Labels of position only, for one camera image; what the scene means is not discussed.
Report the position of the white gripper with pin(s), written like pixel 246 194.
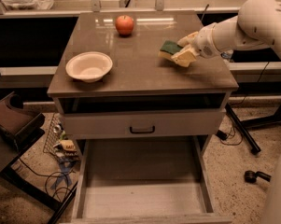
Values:
pixel 204 43

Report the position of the red apple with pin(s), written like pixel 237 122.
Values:
pixel 124 25

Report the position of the dark brown chair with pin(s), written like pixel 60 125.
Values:
pixel 19 129

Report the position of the closed top drawer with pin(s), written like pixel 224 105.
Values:
pixel 167 123

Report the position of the black chair caster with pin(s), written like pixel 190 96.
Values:
pixel 251 176

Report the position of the clear water bottle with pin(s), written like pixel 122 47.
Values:
pixel 227 56

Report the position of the grey drawer cabinet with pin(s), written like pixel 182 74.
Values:
pixel 140 80

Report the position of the black drawer handle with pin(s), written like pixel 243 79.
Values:
pixel 147 130

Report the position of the wire mesh basket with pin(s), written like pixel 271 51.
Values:
pixel 57 144

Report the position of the green yellow sponge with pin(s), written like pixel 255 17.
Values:
pixel 168 49

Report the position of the white bowl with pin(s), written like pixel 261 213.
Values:
pixel 89 66

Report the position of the open middle drawer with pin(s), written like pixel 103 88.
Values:
pixel 159 180

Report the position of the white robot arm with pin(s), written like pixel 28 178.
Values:
pixel 258 24

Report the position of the black table leg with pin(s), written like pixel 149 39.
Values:
pixel 255 149

